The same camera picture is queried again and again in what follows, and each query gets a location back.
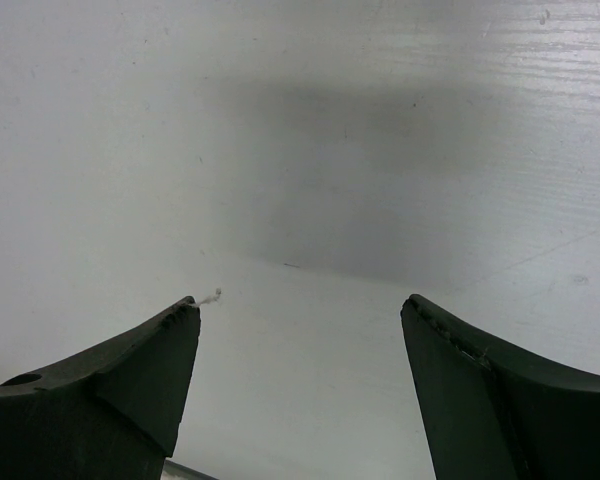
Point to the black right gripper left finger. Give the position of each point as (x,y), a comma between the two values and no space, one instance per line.
(111,411)

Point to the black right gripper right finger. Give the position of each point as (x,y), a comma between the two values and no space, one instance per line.
(493,410)

